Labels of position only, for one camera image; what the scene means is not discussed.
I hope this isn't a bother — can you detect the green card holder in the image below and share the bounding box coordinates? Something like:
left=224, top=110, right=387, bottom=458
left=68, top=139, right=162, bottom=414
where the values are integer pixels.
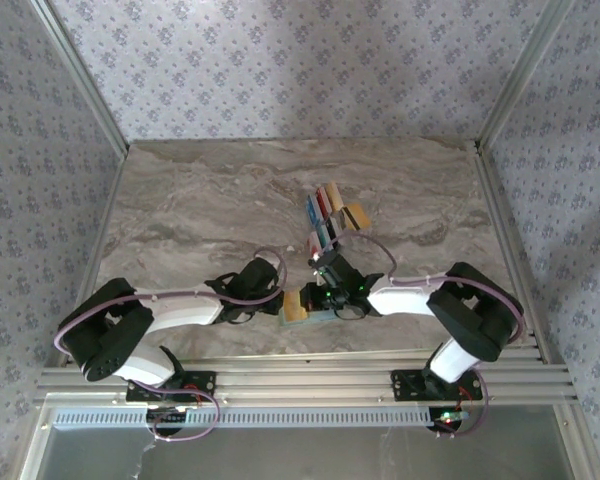
left=278, top=305, right=342, bottom=330

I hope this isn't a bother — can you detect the gold VIP card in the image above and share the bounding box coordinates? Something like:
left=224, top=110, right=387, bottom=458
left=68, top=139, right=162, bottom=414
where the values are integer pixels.
left=283, top=288, right=310, bottom=324

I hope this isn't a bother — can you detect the gold card stack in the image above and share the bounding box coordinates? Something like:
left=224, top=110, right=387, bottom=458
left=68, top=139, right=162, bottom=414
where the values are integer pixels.
left=325, top=182, right=345, bottom=214

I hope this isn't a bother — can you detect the black card stack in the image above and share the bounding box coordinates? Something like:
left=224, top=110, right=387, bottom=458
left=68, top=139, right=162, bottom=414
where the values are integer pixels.
left=327, top=215, right=349, bottom=244

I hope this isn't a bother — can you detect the left controller board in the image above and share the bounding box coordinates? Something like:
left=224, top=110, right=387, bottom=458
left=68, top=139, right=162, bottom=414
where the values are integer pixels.
left=147, top=405, right=191, bottom=436

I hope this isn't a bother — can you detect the controller board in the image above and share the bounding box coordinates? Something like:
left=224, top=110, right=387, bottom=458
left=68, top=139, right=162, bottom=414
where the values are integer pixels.
left=147, top=405, right=191, bottom=436
left=429, top=407, right=470, bottom=435

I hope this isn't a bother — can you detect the grey metal panel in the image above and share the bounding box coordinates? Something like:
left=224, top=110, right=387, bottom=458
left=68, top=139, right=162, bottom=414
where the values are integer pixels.
left=19, top=404, right=599, bottom=480

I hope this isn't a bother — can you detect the right controller board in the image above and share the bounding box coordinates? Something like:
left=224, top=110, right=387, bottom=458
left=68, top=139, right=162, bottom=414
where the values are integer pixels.
left=429, top=407, right=470, bottom=435

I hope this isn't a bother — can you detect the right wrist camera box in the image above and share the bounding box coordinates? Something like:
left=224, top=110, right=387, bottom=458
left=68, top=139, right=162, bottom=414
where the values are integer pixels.
left=309, top=252, right=344, bottom=291

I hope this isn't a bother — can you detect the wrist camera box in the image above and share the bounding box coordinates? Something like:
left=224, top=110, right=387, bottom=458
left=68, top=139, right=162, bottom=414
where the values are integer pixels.
left=309, top=252, right=344, bottom=291
left=249, top=258, right=281, bottom=289

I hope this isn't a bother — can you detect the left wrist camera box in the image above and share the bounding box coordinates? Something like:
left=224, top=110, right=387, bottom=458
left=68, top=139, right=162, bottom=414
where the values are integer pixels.
left=249, top=258, right=281, bottom=289

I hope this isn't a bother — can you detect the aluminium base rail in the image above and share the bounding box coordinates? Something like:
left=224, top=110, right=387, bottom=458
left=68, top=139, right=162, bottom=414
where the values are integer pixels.
left=33, top=349, right=579, bottom=407

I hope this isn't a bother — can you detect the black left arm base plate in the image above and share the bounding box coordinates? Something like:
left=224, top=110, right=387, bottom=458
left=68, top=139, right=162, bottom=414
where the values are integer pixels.
left=124, top=369, right=217, bottom=404

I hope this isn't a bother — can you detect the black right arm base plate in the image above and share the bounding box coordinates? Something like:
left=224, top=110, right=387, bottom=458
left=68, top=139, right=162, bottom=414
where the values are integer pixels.
left=389, top=367, right=484, bottom=403

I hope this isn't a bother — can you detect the grey slotted cable duct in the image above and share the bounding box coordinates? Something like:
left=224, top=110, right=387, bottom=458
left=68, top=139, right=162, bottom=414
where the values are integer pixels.
left=52, top=405, right=434, bottom=430

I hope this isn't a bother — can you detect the aluminium side rail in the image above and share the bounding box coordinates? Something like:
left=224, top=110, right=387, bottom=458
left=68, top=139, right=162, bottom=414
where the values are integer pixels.
left=472, top=139, right=554, bottom=364
left=54, top=147, right=130, bottom=369

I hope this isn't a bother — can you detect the aluminium frame post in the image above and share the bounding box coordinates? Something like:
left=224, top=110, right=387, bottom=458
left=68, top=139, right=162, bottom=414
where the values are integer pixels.
left=477, top=0, right=576, bottom=151
left=29, top=0, right=130, bottom=157

